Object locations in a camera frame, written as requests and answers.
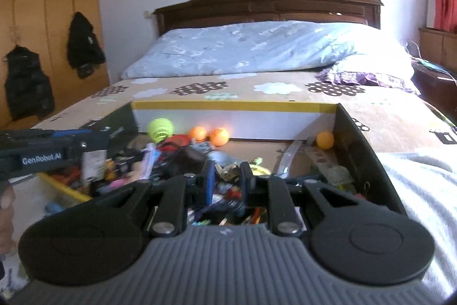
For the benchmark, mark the orange ball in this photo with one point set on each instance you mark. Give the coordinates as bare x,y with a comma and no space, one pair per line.
198,134
219,137
325,140

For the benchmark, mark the black hanging vest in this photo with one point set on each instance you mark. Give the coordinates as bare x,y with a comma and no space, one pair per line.
28,83

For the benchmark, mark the blue plastic shell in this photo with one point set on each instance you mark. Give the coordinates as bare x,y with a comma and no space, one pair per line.
53,208

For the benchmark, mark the wooden wardrobe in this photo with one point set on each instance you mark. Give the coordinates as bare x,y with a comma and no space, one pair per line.
43,5

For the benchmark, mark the tan printed bed sheet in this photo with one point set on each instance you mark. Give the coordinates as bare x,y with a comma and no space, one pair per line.
250,87

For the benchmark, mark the yellow-green perforated ball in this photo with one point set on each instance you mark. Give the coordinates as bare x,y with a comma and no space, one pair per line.
160,130

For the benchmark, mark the clear curved plastic piece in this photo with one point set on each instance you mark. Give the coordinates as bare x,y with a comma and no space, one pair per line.
291,156

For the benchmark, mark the person's left hand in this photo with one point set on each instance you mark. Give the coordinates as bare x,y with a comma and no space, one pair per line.
6,199

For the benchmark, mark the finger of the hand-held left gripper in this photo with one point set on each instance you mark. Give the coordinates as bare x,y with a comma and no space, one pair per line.
64,134

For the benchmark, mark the wall socket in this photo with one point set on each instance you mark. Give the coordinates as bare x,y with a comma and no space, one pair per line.
147,13

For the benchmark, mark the heap of mixed toys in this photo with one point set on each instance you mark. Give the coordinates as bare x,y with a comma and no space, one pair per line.
178,151

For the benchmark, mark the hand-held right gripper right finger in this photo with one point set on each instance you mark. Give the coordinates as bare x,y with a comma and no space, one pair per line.
245,183

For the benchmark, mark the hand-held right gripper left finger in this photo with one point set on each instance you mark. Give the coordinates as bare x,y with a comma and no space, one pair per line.
211,183

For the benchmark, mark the white fleece blanket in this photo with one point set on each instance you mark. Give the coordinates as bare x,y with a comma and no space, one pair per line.
421,183

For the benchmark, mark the dark wooden nightstand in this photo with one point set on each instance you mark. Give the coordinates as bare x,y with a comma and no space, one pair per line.
435,87

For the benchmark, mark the black hanging jacket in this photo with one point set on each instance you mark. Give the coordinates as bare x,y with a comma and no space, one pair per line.
85,44

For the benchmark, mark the purple patterned pillow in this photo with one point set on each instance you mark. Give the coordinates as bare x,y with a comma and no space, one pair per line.
375,71

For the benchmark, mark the yellow cardboard box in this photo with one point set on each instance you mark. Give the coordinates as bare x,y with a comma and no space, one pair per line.
250,122

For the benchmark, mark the wooden window cabinet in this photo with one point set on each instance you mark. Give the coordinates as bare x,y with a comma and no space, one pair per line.
439,47

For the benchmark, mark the light blue floral pillow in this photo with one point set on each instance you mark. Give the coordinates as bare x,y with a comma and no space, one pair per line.
250,44

